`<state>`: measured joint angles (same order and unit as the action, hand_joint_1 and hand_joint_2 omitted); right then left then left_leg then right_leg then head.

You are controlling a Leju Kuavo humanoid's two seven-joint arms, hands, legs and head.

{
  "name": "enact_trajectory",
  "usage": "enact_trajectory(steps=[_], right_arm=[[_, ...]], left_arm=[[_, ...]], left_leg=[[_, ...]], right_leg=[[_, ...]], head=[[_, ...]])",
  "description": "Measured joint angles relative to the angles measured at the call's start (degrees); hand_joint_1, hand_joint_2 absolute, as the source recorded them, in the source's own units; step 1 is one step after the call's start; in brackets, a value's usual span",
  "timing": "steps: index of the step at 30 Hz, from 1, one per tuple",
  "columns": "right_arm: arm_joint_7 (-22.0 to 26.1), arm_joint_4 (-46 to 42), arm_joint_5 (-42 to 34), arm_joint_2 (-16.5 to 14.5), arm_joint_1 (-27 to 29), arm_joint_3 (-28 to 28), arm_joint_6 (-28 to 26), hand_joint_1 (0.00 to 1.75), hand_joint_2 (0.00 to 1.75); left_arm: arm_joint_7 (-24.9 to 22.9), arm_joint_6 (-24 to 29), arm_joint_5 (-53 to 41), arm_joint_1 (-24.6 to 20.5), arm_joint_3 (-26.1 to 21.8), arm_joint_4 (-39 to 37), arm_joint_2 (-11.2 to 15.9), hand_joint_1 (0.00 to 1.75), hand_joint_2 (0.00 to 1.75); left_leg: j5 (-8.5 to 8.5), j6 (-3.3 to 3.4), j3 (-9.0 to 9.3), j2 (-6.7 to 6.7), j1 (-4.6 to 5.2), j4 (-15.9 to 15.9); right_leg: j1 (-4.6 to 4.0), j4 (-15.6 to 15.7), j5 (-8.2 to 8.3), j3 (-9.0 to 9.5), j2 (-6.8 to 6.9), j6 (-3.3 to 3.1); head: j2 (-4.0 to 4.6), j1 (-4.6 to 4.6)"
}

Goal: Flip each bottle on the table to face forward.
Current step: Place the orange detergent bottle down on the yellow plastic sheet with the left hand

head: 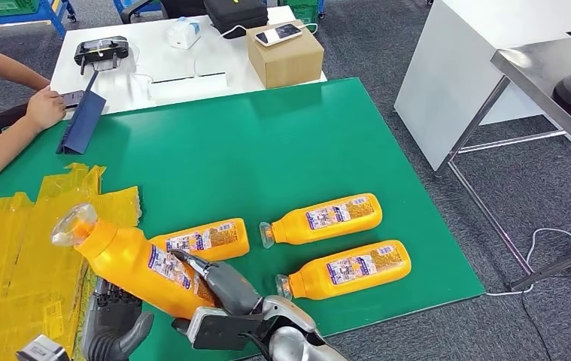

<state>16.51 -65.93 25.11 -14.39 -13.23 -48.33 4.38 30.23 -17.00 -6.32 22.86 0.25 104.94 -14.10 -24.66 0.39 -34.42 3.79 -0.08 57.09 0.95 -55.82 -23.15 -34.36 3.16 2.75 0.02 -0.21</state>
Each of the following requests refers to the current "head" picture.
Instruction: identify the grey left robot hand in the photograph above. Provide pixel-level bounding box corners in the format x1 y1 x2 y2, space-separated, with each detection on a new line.
81 276 156 361

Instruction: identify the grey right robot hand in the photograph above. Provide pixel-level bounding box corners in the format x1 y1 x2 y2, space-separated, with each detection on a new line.
169 249 266 317

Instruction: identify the person's right hand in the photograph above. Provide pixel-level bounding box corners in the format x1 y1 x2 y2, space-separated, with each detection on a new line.
25 85 68 134

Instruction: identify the dark handheld phone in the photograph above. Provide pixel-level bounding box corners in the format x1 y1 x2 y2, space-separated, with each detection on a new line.
60 89 87 111

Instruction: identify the orange detergent bottle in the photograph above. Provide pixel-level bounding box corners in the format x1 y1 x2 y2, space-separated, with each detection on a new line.
259 193 384 250
149 218 251 263
50 202 219 320
275 239 413 302

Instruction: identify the navy blue folded stand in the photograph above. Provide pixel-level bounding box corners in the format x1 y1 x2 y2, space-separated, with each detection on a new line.
56 69 108 156

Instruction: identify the black remote controller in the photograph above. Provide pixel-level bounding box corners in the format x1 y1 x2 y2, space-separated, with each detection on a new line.
73 35 131 76

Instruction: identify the green plastic crate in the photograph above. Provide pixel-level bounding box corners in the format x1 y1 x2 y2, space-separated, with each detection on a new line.
0 0 41 18
278 0 323 27

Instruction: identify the yellow tape patch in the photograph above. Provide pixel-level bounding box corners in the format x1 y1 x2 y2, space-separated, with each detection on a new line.
0 162 143 361

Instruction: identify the white table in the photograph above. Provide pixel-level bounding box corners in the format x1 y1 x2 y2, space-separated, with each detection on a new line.
50 5 329 122

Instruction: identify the long white flat box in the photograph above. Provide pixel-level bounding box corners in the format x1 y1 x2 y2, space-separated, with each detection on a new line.
147 71 230 107

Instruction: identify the small white blue box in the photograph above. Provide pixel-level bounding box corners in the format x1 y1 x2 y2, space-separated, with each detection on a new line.
166 16 202 51

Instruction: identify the black office chair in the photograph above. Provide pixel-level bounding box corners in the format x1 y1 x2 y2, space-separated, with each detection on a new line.
117 0 209 26

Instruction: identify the black zip case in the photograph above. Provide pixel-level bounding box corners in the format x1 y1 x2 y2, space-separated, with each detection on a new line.
202 0 270 40

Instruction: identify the brown cardboard box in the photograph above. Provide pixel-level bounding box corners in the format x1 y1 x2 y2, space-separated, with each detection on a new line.
245 20 326 90

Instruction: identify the white smartphone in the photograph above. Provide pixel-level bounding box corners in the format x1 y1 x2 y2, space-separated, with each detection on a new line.
254 22 304 49

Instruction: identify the white cabinet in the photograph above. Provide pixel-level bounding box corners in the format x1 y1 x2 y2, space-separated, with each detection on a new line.
393 0 571 174

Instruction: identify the stainless steel table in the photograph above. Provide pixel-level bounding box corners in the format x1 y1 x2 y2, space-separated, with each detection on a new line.
434 29 571 294

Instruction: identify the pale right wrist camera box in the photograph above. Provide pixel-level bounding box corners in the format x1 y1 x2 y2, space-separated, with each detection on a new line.
185 305 266 353

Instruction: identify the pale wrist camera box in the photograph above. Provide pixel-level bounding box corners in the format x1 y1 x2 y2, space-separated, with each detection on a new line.
14 334 72 361
185 305 266 353

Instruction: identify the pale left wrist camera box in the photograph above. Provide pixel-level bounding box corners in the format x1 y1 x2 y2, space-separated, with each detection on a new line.
14 334 72 361

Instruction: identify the white phone cable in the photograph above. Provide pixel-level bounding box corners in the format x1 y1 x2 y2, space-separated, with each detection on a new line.
220 22 320 40

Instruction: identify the white floor cable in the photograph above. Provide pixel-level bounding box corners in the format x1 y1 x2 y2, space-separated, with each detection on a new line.
485 227 571 299

